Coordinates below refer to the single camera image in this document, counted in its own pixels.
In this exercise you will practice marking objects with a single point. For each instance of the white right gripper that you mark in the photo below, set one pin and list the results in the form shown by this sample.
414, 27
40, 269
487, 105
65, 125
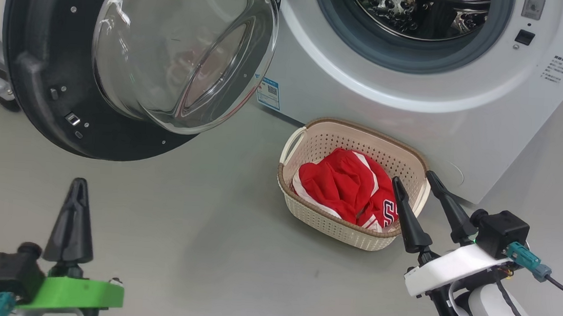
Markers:
450, 271

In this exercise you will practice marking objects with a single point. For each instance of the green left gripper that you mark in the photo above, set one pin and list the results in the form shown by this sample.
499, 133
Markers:
78, 292

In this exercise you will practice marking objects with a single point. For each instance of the plain red garment white trim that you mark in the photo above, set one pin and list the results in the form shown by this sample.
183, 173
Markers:
333, 185

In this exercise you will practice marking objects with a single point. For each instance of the washing machine door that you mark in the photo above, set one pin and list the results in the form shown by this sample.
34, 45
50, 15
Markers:
38, 65

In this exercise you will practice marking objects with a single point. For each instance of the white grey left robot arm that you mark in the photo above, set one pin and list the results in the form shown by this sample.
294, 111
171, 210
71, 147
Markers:
57, 315

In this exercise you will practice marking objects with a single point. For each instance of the white front-load washing machine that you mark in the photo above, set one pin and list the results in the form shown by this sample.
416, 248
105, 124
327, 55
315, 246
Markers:
459, 125

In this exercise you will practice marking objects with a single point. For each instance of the cream perforated laundry basket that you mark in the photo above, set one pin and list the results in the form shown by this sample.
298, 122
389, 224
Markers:
326, 226

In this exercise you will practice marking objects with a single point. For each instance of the blue energy label sticker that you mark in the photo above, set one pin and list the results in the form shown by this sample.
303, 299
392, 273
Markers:
269, 93

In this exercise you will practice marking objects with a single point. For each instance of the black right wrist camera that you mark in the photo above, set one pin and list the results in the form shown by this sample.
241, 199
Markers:
502, 232

